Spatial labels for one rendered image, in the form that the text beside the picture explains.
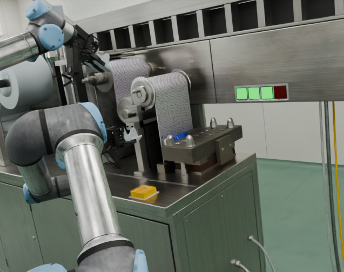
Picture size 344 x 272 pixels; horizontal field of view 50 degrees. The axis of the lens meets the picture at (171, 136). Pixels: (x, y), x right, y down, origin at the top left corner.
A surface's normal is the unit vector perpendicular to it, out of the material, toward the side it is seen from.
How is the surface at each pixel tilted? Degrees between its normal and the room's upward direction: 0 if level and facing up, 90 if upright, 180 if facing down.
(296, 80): 90
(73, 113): 40
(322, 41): 90
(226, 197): 90
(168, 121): 90
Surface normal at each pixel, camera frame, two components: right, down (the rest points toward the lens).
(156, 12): -0.63, 0.25
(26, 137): -0.10, 0.14
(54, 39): 0.65, 0.08
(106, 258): 0.03, -0.62
